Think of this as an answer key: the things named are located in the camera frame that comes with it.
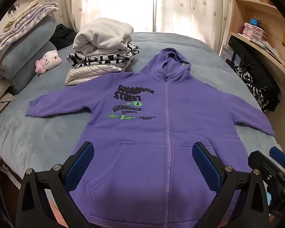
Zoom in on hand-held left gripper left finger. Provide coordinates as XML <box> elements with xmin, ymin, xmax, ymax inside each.
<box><xmin>15</xmin><ymin>142</ymin><xmax>95</xmax><ymax>228</ymax></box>

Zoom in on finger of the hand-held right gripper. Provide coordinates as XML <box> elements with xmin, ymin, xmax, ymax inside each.
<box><xmin>269</xmin><ymin>147</ymin><xmax>285</xmax><ymax>171</ymax></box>
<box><xmin>248</xmin><ymin>151</ymin><xmax>279</xmax><ymax>183</ymax></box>

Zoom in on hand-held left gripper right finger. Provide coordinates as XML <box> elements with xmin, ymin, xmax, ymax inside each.
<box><xmin>192</xmin><ymin>142</ymin><xmax>270</xmax><ymax>228</ymax></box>

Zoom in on purple zip hoodie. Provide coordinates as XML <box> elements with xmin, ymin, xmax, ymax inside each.
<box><xmin>26</xmin><ymin>47</ymin><xmax>275</xmax><ymax>228</ymax></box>

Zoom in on black crumpled clothes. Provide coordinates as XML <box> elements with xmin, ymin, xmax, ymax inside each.
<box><xmin>49</xmin><ymin>24</ymin><xmax>78</xmax><ymax>50</ymax></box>

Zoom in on blue-grey bed blanket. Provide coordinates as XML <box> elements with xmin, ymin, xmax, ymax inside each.
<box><xmin>0</xmin><ymin>32</ymin><xmax>283</xmax><ymax>195</ymax></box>

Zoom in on black and white printed clothing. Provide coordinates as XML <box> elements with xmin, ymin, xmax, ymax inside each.
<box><xmin>234</xmin><ymin>66</ymin><xmax>269</xmax><ymax>112</ymax></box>

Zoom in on silver folded puffer jacket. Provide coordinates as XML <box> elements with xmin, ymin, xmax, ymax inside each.
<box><xmin>65</xmin><ymin>63</ymin><xmax>124</xmax><ymax>86</ymax></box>

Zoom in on black long bag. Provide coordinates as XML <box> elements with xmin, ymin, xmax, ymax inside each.
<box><xmin>228</xmin><ymin>36</ymin><xmax>281</xmax><ymax>112</ymax></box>

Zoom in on beige pillow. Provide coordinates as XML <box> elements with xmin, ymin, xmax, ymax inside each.
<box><xmin>0</xmin><ymin>79</ymin><xmax>16</xmax><ymax>120</ymax></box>

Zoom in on stack of papers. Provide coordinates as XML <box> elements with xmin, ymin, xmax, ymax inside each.
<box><xmin>259</xmin><ymin>40</ymin><xmax>285</xmax><ymax>65</ymax></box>

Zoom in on black and white patterned garment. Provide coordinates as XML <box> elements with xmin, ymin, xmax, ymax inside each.
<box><xmin>66</xmin><ymin>41</ymin><xmax>140</xmax><ymax>68</ymax></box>

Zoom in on white cat plush toy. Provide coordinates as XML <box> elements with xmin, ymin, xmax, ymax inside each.
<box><xmin>35</xmin><ymin>50</ymin><xmax>62</xmax><ymax>74</ymax></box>

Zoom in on white cardboard box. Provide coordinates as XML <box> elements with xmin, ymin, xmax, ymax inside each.
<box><xmin>220</xmin><ymin>45</ymin><xmax>235</xmax><ymax>62</ymax></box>

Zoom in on blue-grey folded quilt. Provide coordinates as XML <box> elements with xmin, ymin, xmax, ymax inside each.
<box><xmin>0</xmin><ymin>17</ymin><xmax>57</xmax><ymax>94</ymax></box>

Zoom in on pink drawer organizer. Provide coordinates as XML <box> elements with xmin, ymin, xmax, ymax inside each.
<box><xmin>242</xmin><ymin>22</ymin><xmax>264</xmax><ymax>41</ymax></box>

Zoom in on wooden bookshelf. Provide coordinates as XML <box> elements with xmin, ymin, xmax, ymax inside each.
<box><xmin>228</xmin><ymin>0</ymin><xmax>285</xmax><ymax>81</ymax></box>

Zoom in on floral folded quilt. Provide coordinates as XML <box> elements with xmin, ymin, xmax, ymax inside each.
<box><xmin>0</xmin><ymin>0</ymin><xmax>59</xmax><ymax>55</ymax></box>

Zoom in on white floral sheer curtains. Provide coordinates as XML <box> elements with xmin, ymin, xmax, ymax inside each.
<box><xmin>44</xmin><ymin>0</ymin><xmax>238</xmax><ymax>53</ymax></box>

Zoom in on cartoon head wall sticker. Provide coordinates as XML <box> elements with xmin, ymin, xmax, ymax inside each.
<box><xmin>8</xmin><ymin>4</ymin><xmax>22</xmax><ymax>18</ymax></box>

